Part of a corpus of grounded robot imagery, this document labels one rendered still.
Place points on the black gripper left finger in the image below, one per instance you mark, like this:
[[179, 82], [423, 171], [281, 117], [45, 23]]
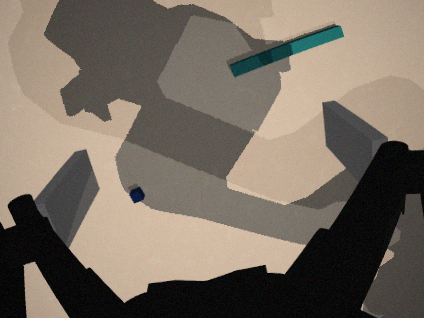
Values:
[[64, 203]]

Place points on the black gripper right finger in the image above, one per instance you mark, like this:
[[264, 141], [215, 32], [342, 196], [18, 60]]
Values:
[[353, 248]]

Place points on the turquoise rod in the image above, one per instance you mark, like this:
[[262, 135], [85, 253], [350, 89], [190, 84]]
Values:
[[286, 50]]

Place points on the small dark blue block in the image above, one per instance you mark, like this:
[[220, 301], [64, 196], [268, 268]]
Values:
[[137, 195]]

